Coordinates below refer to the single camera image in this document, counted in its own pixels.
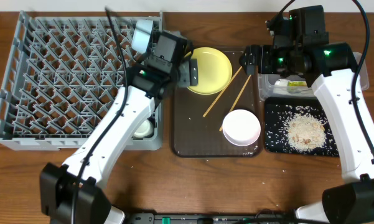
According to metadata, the white cup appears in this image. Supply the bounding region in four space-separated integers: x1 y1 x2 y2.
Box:
133 119 154 139

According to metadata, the grey dish rack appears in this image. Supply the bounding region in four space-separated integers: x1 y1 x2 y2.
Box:
0 11 166 151

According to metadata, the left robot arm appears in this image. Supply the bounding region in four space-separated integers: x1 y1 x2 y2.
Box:
39 30 197 224

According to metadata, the yellow green snack wrapper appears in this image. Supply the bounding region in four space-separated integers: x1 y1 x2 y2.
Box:
288 81 307 87

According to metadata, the yellow plate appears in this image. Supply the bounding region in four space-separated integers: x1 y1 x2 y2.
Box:
188 47 233 95

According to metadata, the rice food waste pile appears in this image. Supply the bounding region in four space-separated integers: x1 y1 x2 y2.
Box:
283 114 326 152

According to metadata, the wooden chopstick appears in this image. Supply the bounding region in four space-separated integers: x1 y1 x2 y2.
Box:
216 73 251 131
202 66 242 117

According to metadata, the pink bowl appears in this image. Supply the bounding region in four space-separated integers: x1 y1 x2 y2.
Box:
222 110 261 147

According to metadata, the dark brown serving tray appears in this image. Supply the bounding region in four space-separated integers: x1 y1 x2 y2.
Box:
172 47 263 158

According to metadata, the blue bowl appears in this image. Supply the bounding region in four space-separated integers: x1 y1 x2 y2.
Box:
131 20 153 54

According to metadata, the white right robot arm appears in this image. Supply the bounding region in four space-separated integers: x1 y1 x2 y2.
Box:
240 6 374 223

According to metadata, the black waste tray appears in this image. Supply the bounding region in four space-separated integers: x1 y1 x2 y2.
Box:
264 97 339 157

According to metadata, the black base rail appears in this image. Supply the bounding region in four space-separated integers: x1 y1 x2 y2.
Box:
111 208 299 224

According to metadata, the clear plastic bin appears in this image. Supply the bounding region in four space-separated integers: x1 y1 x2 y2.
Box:
257 51 370 101

